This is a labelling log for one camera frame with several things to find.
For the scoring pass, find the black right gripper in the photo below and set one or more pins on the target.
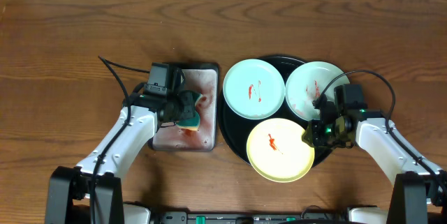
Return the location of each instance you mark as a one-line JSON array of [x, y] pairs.
[[314, 139]]

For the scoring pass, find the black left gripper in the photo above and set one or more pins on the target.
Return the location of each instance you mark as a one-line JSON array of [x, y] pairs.
[[188, 105]]

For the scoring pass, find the green and yellow sponge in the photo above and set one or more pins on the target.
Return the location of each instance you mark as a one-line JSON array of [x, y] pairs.
[[193, 122]]

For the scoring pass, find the mint green plate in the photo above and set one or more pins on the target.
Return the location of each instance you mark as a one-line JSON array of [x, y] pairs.
[[305, 84], [254, 89]]

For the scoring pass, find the yellow plate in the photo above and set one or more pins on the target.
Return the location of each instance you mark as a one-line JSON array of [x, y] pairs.
[[276, 151]]

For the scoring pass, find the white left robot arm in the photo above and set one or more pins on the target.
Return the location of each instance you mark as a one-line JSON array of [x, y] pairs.
[[91, 192]]

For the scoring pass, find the black rectangular water tray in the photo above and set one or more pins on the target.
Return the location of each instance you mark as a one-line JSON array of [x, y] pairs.
[[202, 78]]

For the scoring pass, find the round black tray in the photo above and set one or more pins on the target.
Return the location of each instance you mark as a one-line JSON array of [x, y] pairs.
[[236, 129]]

